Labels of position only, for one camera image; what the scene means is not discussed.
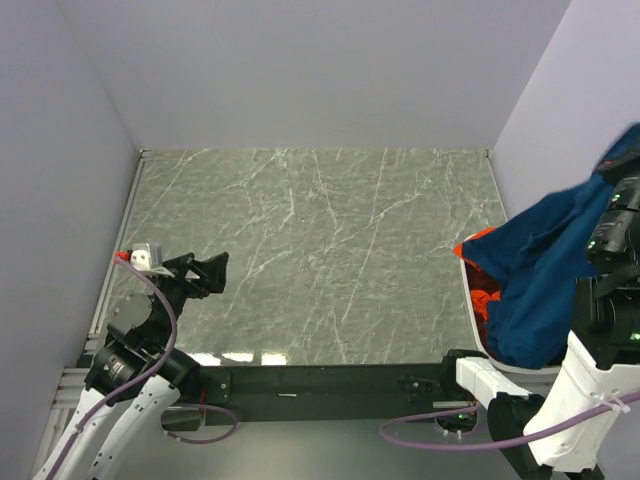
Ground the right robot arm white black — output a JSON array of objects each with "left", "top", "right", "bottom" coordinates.
[{"left": 438, "top": 153, "right": 639, "bottom": 479}]

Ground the blue t shirt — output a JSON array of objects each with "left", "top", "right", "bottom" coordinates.
[{"left": 454, "top": 124, "right": 639, "bottom": 369}]

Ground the orange t shirt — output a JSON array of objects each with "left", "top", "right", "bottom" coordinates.
[{"left": 453, "top": 241, "right": 501, "bottom": 326}]

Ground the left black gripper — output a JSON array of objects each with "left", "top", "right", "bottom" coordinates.
[{"left": 150, "top": 250, "right": 228, "bottom": 349}]

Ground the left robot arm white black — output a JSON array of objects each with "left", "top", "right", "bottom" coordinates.
[{"left": 35, "top": 244, "right": 238, "bottom": 479}]

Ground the aluminium frame rail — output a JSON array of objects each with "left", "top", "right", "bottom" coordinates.
[{"left": 30, "top": 149, "right": 151, "bottom": 479}]

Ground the white laundry basket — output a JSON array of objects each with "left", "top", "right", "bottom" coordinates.
[{"left": 457, "top": 227, "right": 576, "bottom": 378}]

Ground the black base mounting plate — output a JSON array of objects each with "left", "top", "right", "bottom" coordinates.
[{"left": 179, "top": 363, "right": 471, "bottom": 423}]

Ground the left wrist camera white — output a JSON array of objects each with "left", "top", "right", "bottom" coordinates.
[{"left": 114, "top": 243, "right": 174, "bottom": 277}]

